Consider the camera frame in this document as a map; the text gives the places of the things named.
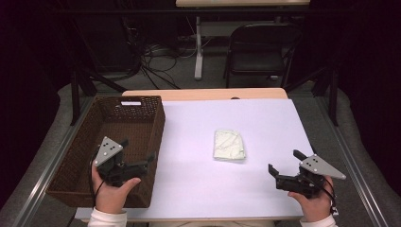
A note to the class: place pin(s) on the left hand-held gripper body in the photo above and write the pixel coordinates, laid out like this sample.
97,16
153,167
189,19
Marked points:
108,153

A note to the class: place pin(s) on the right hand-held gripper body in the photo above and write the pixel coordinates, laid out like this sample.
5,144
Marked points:
317,165

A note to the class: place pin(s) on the brown woven basket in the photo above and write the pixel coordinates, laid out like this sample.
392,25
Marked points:
132,126

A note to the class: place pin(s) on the pale green cloth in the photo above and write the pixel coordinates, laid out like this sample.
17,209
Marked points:
229,145

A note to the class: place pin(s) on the person's right hand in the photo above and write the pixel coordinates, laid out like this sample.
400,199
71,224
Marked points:
315,208

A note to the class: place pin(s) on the person's left hand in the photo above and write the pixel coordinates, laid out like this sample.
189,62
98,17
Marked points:
110,197

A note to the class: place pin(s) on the white table mat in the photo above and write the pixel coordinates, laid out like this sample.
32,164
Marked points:
236,195

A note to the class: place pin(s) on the black metal stand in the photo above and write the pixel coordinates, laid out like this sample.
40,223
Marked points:
332,97
75,101

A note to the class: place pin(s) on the light wooden table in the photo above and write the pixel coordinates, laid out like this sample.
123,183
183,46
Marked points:
205,94

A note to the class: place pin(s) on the black folding chair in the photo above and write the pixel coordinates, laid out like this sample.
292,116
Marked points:
257,64

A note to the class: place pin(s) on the black horizontal crossbar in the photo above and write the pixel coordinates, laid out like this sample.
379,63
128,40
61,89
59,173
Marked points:
126,11

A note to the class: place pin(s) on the white-legged desk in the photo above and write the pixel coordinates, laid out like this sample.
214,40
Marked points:
239,3

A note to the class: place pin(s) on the grey metal floor rail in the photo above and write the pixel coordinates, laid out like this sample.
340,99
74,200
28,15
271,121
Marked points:
350,164
47,171

